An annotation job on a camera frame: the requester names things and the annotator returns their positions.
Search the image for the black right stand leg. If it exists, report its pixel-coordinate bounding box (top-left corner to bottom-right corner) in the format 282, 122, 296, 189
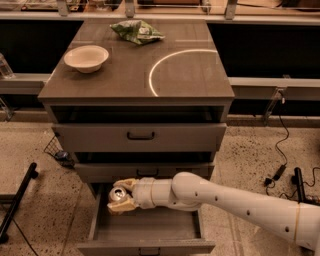
291, 167, 306, 203

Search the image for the white bowl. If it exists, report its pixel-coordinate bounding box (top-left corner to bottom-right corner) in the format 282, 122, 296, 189
64, 45, 109, 73

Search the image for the grey top drawer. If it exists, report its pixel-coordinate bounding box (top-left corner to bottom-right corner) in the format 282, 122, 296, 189
53, 123, 226, 153

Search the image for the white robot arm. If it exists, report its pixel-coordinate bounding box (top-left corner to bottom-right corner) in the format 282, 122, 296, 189
108, 172, 320, 256

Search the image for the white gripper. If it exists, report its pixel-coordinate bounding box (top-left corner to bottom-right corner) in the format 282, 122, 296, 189
107, 178, 155, 215

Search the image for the grey drawer cabinet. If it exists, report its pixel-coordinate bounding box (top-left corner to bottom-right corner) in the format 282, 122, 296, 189
37, 18, 235, 201

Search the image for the black wire basket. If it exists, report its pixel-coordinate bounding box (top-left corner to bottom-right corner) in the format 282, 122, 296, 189
44, 136, 74, 169

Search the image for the grey open bottom drawer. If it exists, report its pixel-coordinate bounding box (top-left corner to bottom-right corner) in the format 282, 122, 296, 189
77, 184, 215, 256

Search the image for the grey middle drawer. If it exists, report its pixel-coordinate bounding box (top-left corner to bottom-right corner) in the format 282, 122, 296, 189
75, 163, 214, 183

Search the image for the orange soda can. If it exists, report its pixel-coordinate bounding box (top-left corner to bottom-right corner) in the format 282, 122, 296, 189
108, 187, 127, 203

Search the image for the green chip bag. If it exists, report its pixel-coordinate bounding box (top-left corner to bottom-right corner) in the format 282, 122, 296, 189
110, 20, 165, 45

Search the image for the black stand leg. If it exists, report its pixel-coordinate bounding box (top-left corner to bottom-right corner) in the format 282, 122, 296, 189
0, 163, 38, 244
291, 167, 306, 203

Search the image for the black power adapter cable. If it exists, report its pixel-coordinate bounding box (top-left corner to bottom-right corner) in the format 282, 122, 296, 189
263, 91, 320, 201

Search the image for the metal rail bracket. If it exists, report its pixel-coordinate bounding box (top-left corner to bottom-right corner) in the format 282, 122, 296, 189
262, 87, 285, 126

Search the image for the black left stand leg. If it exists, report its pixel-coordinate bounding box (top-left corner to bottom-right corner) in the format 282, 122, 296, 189
0, 163, 38, 244

